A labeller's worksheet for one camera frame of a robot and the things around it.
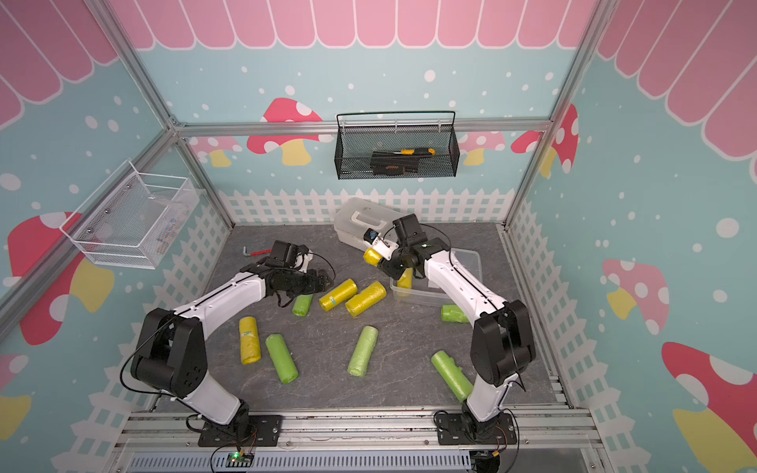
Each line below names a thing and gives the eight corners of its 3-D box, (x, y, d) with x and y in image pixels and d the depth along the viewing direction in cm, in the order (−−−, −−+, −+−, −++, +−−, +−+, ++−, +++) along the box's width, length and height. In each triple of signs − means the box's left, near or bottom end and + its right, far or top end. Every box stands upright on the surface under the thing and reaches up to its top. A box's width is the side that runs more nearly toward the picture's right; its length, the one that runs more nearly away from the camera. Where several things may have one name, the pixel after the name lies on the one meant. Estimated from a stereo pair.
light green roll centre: (347, 373, 85) (346, 369, 83) (364, 328, 94) (363, 323, 92) (364, 378, 85) (364, 375, 82) (379, 332, 93) (379, 327, 91)
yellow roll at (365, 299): (352, 319, 96) (351, 313, 93) (344, 307, 98) (342, 301, 95) (388, 296, 101) (388, 290, 98) (379, 286, 104) (379, 279, 101)
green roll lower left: (284, 387, 83) (281, 384, 80) (267, 342, 91) (264, 338, 89) (302, 377, 84) (300, 373, 82) (284, 333, 93) (281, 329, 90)
